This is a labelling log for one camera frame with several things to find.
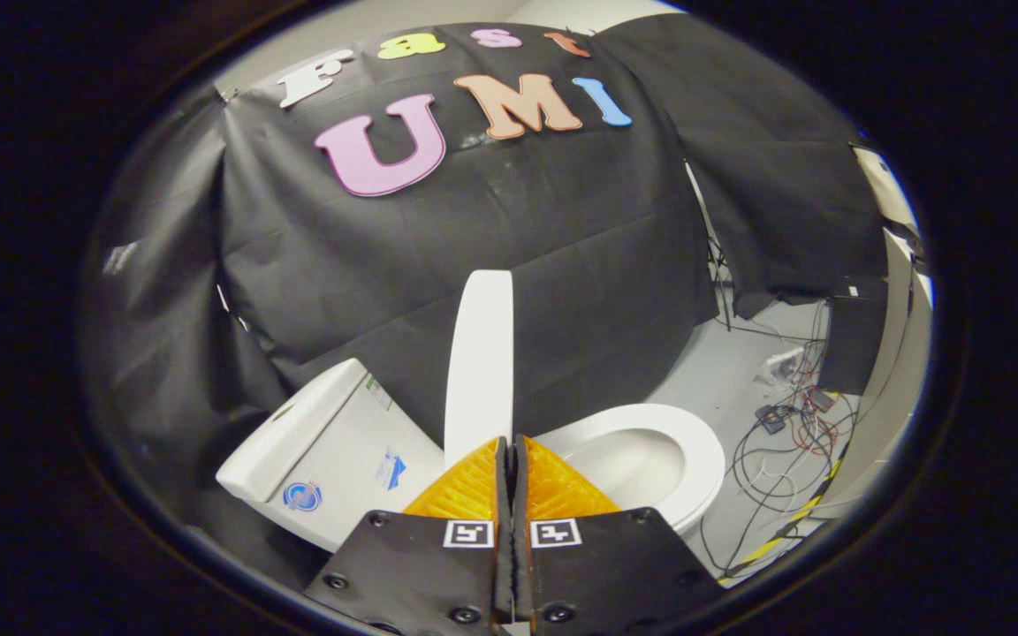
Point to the black box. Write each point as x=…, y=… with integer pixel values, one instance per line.
x=854, y=340

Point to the black backdrop cloth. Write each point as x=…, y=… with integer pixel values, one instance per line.
x=518, y=230

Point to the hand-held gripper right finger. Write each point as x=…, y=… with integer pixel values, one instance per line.
x=606, y=565

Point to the white toilet lid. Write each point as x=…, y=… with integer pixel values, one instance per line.
x=478, y=353

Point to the white toilet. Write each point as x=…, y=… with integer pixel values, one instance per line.
x=332, y=442

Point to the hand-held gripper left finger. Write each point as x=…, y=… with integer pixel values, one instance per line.
x=421, y=565

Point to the white toilet seat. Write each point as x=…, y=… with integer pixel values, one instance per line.
x=699, y=450

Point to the yellow floor tape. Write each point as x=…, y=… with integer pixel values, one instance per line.
x=783, y=539

